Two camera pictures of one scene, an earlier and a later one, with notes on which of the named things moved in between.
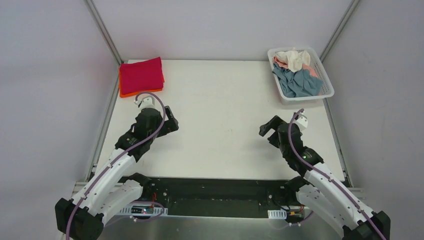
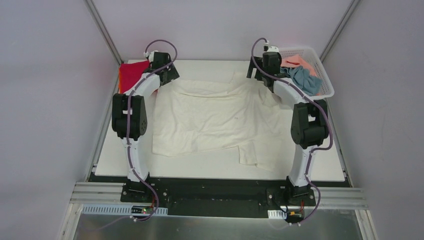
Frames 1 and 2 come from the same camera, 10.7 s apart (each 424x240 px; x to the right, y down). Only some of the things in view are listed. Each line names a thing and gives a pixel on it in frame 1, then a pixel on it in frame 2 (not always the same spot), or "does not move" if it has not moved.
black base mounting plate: x=218 y=196 does not move
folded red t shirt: x=142 y=76 does not move
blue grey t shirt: x=300 y=83 does not move
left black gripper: x=166 y=122 -> x=168 y=74
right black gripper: x=274 y=131 -> x=257 y=73
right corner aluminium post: x=339 y=29 does not move
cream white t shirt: x=295 y=59 -> x=190 y=115
